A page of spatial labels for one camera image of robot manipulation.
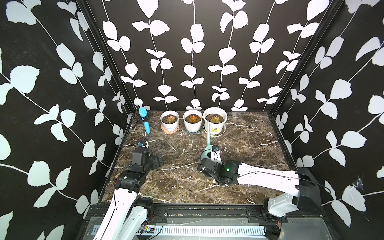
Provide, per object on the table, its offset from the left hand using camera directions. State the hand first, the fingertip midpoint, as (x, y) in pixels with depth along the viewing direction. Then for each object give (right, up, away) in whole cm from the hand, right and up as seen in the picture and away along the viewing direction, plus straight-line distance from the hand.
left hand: (155, 154), depth 77 cm
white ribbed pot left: (+3, +14, +27) cm, 30 cm away
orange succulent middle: (+20, +20, +27) cm, 39 cm away
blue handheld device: (-11, +23, +14) cm, 29 cm away
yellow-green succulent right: (+35, +19, +24) cm, 47 cm away
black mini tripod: (-14, +19, +19) cm, 30 cm away
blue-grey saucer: (+18, +10, +30) cm, 36 cm away
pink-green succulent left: (+3, +20, +27) cm, 34 cm away
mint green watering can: (+28, +1, +1) cm, 28 cm away
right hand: (+28, -6, +1) cm, 28 cm away
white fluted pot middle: (+19, +14, +25) cm, 35 cm away
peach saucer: (+2, +10, +30) cm, 32 cm away
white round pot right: (+35, +13, +24) cm, 44 cm away
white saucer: (+35, +8, +28) cm, 45 cm away
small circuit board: (-2, -35, -7) cm, 36 cm away
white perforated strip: (+15, -35, -7) cm, 39 cm away
